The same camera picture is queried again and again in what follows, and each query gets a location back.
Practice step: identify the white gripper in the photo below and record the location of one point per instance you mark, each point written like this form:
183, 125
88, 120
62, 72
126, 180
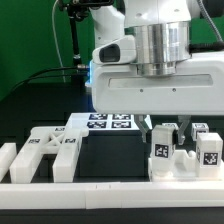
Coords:
197, 88

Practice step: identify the white chair seat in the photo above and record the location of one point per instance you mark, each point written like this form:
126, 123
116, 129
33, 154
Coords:
184, 167

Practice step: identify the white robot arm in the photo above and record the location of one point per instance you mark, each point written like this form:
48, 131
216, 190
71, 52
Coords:
143, 63

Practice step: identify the white tagged cube nut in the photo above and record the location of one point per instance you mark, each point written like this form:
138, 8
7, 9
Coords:
198, 128
170, 125

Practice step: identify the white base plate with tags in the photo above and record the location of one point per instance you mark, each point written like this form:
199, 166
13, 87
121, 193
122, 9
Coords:
97, 121

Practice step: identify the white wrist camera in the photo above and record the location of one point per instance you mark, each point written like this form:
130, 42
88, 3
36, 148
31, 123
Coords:
120, 51

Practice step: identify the white front fence wall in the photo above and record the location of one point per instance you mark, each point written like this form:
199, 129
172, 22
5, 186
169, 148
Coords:
111, 195

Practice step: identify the white fence wall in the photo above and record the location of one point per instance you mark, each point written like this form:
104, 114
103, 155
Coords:
7, 155
111, 195

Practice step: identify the white chair back frame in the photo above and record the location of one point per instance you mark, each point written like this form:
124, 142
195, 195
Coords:
64, 142

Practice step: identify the black camera stand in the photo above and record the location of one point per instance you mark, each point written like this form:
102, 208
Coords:
77, 11

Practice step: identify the white left fence wall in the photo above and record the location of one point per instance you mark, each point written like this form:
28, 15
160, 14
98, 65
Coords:
7, 155

